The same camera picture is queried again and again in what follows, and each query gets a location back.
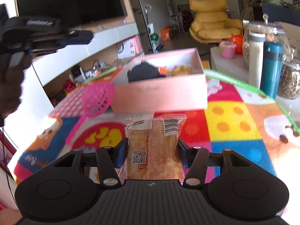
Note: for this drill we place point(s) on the small glass jar of grains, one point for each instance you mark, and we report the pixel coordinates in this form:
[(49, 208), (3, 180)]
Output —
[(289, 77)]

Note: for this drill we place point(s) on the yellow lounge chair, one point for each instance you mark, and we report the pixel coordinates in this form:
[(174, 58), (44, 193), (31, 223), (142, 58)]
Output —
[(211, 23)]

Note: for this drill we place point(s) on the white wall shelf unit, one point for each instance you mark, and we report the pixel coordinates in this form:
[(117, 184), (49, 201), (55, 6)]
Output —
[(50, 66)]

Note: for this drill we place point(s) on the pink cardboard box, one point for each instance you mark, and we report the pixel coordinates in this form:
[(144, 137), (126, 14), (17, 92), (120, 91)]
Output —
[(166, 94)]

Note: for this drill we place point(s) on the orange round toy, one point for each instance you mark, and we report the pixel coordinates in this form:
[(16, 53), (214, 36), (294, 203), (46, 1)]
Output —
[(238, 41)]

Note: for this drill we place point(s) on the colourful cartoon play mat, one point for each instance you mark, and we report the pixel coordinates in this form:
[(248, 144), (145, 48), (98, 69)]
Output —
[(237, 117)]

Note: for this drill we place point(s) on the glass jar of nuts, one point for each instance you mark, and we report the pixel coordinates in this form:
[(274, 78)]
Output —
[(245, 44)]

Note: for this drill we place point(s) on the white side table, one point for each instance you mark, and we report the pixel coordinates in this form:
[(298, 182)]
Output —
[(236, 68)]

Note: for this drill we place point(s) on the teal thermos bottle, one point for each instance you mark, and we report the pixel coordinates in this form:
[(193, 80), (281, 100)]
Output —
[(271, 68)]

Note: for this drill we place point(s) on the yellow plush toy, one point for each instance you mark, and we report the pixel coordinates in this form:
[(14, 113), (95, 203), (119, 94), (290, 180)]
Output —
[(180, 71)]

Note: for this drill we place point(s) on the pink toy strainer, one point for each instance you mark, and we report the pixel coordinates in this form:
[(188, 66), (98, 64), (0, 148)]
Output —
[(96, 99)]

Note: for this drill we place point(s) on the packaged bread snack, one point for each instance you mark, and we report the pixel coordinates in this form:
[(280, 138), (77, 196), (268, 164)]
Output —
[(152, 149)]

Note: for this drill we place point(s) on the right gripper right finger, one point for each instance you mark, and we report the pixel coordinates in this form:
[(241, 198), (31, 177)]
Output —
[(196, 160)]

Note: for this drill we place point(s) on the dark blue cabinet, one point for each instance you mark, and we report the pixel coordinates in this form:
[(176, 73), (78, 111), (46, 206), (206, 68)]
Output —
[(280, 14)]

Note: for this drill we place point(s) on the white canister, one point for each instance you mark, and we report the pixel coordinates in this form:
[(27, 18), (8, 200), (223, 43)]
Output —
[(260, 32)]

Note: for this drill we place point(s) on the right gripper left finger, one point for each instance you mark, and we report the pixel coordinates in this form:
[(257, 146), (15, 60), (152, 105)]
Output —
[(108, 160)]

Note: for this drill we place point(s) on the pink toy bucket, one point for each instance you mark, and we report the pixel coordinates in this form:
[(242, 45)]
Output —
[(228, 49)]

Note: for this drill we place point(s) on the black cloth item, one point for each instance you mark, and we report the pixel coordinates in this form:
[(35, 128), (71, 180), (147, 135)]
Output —
[(143, 71)]

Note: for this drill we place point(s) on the black television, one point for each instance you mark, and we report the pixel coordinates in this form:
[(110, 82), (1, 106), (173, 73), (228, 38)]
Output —
[(72, 12)]

